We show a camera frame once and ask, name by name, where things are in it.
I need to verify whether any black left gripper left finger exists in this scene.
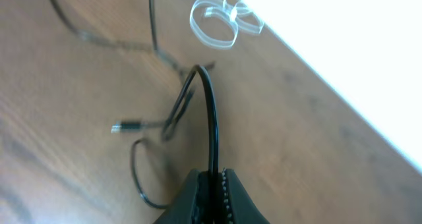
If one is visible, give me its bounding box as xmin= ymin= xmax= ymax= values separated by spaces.
xmin=154 ymin=169 xmax=210 ymax=224

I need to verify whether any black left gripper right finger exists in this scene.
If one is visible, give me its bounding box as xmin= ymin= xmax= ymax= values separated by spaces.
xmin=216 ymin=169 xmax=269 ymax=224

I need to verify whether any black USB cable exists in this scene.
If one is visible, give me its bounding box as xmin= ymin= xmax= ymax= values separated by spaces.
xmin=45 ymin=0 xmax=217 ymax=83
xmin=110 ymin=64 xmax=220 ymax=210

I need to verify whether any white USB cable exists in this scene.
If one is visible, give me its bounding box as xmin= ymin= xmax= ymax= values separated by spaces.
xmin=189 ymin=0 xmax=265 ymax=50

